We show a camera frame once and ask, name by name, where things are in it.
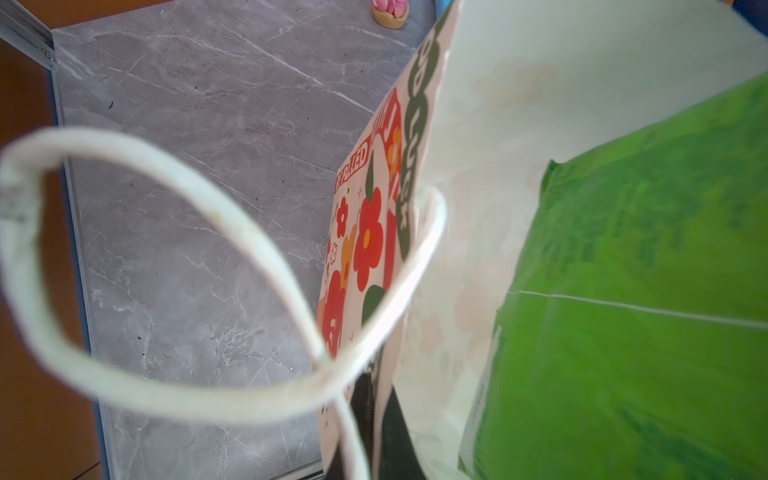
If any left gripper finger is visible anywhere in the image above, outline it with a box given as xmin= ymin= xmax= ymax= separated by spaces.
xmin=350 ymin=373 xmax=426 ymax=480

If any green Lays chips bag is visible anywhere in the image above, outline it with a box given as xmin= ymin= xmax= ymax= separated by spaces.
xmin=458 ymin=75 xmax=767 ymax=479

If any white floral paper bag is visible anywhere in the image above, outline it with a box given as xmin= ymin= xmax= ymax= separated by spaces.
xmin=1 ymin=1 xmax=767 ymax=479

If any pink toy cupcake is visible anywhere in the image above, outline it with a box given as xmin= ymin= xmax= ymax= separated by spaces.
xmin=372 ymin=0 xmax=410 ymax=30

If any left aluminium corner post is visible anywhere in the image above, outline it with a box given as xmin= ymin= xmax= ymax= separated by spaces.
xmin=0 ymin=0 xmax=56 ymax=71

